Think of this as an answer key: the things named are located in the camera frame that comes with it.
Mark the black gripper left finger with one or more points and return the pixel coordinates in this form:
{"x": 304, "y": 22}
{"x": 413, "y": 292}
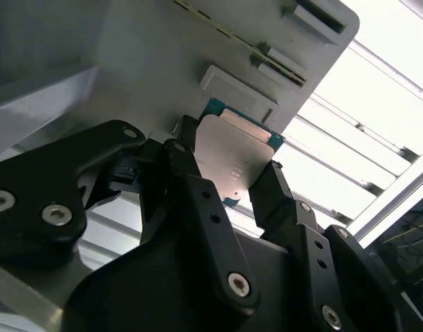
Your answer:
{"x": 41, "y": 180}

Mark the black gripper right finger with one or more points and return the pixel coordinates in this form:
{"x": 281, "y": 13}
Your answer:
{"x": 301, "y": 235}

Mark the CPU silver top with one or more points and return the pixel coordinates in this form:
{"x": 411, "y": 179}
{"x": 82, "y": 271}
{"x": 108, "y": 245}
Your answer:
{"x": 228, "y": 148}

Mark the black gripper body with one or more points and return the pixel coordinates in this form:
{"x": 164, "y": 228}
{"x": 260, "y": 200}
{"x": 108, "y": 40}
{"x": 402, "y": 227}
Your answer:
{"x": 145, "y": 294}

